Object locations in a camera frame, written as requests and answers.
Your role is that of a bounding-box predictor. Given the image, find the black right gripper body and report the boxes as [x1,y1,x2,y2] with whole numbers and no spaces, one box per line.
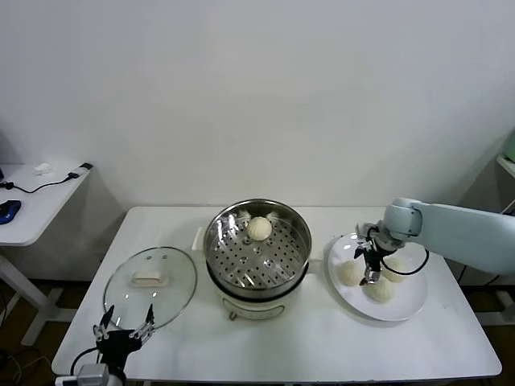
[361,240,386,273]

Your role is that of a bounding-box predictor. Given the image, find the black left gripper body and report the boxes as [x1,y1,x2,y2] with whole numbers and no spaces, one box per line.
[95,329,145,374]

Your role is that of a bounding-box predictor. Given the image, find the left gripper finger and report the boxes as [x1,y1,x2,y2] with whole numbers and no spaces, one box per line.
[132,303,156,341]
[93,305,114,342]

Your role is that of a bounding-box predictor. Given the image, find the white steamed baozi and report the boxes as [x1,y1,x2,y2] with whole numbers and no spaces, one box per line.
[336,260,365,287]
[246,216,274,241]
[381,257,409,284]
[364,277,395,305]

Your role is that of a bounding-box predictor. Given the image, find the glass lid with cream handle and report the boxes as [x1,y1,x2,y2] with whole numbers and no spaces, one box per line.
[103,246,198,334]

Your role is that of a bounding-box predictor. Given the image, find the stainless steel steamer basket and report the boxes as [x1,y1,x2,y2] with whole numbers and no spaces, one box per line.
[192,197,326,293]

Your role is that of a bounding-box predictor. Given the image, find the white round plate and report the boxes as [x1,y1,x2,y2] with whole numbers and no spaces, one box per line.
[326,232,428,322]

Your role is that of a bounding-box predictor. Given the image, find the white electric cooker pot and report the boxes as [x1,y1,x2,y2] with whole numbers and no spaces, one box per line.
[207,257,325,322]

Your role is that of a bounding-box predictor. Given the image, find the white side desk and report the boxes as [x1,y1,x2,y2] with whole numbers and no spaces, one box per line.
[0,162,97,347]

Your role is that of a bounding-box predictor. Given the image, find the blue computer mouse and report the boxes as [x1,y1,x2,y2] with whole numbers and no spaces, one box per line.
[0,199,23,225]

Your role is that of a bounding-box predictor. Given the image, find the pale green container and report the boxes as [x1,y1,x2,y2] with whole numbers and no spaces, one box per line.
[498,127,515,162]

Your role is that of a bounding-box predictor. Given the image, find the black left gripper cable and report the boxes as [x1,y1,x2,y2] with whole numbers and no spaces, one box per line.
[71,347,101,376]

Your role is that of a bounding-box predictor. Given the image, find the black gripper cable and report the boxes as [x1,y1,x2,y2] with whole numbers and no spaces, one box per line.
[71,347,101,376]
[381,248,431,277]

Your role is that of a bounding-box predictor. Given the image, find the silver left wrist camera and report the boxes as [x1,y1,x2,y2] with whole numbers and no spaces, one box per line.
[55,363,112,386]

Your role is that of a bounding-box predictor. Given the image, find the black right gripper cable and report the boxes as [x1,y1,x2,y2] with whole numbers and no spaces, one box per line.
[381,248,431,277]

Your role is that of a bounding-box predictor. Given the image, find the black desk cable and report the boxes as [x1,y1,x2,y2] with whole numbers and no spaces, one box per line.
[0,171,80,195]

